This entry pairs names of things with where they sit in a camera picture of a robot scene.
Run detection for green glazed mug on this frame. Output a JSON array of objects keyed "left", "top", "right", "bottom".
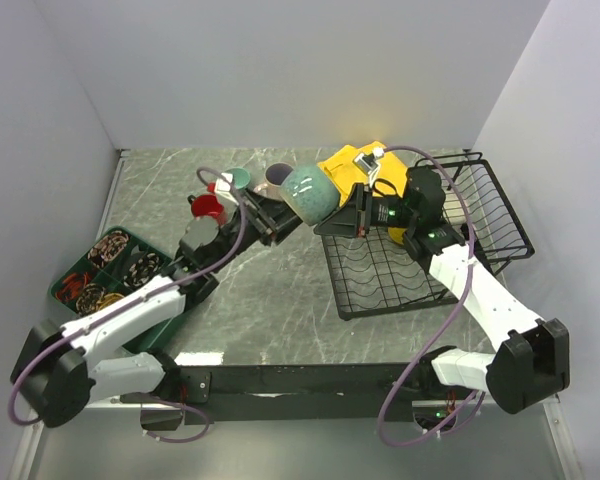
[{"left": 279, "top": 165, "right": 340, "bottom": 226}]

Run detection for small teal cup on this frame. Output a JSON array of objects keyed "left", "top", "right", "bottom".
[{"left": 226, "top": 167, "right": 252, "bottom": 190}]

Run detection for green organizer tray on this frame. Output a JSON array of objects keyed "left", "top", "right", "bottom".
[{"left": 48, "top": 226, "right": 191, "bottom": 351}]

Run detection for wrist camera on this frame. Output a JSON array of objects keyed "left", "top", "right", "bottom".
[
  {"left": 207, "top": 172, "right": 237, "bottom": 204},
  {"left": 353, "top": 147, "right": 385, "bottom": 187}
]

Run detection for red mug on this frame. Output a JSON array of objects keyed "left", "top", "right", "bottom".
[{"left": 187, "top": 194, "right": 228, "bottom": 225}]

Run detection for orange hair ties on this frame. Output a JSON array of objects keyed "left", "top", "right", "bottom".
[{"left": 56, "top": 272, "right": 94, "bottom": 304}]

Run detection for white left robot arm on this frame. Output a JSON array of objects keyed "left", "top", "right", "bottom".
[{"left": 7, "top": 192, "right": 301, "bottom": 428}]

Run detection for black front base bar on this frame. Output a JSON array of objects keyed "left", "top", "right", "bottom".
[{"left": 119, "top": 363, "right": 481, "bottom": 432}]

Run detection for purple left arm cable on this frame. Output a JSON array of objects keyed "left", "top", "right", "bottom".
[{"left": 7, "top": 166, "right": 249, "bottom": 444}]

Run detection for yellow mug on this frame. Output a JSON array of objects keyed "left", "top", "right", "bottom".
[{"left": 387, "top": 227, "right": 406, "bottom": 246}]

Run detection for pink mug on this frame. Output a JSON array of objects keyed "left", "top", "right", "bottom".
[{"left": 252, "top": 162, "right": 293, "bottom": 201}]

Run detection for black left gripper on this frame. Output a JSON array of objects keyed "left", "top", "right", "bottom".
[{"left": 208, "top": 187, "right": 309, "bottom": 273}]

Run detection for pink black hair ties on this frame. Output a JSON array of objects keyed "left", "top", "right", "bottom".
[{"left": 87, "top": 233, "right": 130, "bottom": 267}]

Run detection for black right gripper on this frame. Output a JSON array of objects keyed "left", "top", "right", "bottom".
[{"left": 315, "top": 182, "right": 418, "bottom": 238}]

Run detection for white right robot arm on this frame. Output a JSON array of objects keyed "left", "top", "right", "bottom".
[{"left": 314, "top": 167, "right": 570, "bottom": 414}]

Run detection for yellow cloth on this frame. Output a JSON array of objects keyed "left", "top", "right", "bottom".
[{"left": 318, "top": 141, "right": 408, "bottom": 206}]

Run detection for brown black hair ties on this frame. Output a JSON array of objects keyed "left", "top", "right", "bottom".
[{"left": 75, "top": 282, "right": 106, "bottom": 314}]

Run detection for black wire dish rack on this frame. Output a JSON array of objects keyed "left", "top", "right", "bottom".
[{"left": 322, "top": 150, "right": 535, "bottom": 321}]

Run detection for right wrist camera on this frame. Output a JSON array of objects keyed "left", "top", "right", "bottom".
[{"left": 353, "top": 147, "right": 385, "bottom": 187}]

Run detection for cream black hair ties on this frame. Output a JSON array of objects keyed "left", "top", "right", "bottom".
[{"left": 123, "top": 252, "right": 164, "bottom": 289}]

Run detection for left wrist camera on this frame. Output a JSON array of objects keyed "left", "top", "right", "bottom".
[{"left": 207, "top": 172, "right": 237, "bottom": 204}]

